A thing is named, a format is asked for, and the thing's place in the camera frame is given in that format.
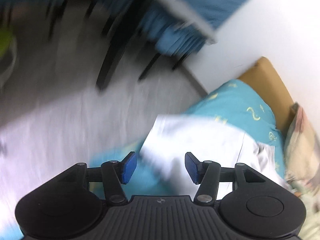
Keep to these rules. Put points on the plaid pillow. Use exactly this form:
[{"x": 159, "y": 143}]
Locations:
[{"x": 302, "y": 140}]

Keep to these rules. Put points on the white garment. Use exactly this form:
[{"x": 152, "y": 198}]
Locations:
[{"x": 200, "y": 137}]

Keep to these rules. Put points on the tan padded bed headboard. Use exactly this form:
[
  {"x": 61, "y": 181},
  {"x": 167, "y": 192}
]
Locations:
[{"x": 270, "y": 80}]

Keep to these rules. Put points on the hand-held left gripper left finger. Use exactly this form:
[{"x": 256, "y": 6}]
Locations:
[{"x": 128, "y": 168}]

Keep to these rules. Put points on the lime green plastic object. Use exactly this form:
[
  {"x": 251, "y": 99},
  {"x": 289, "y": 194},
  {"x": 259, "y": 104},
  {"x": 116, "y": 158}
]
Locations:
[{"x": 6, "y": 42}]

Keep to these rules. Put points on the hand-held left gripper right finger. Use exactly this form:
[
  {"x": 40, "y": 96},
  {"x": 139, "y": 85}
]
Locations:
[{"x": 192, "y": 168}]

